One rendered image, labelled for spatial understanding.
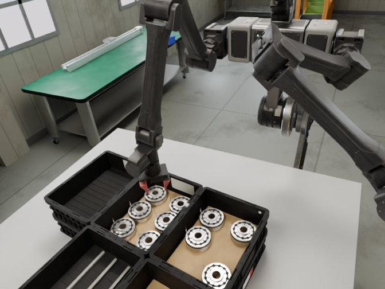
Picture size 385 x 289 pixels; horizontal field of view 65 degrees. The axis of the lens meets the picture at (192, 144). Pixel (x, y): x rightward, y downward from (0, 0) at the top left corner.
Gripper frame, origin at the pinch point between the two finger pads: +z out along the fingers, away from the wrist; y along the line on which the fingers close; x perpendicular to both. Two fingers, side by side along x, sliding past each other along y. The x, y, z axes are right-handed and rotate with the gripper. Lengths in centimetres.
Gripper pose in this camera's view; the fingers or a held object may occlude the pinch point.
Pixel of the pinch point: (156, 190)
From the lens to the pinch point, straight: 115.5
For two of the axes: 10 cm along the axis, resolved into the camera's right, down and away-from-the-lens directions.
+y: 9.7, -1.9, 1.5
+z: 0.7, 8.2, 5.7
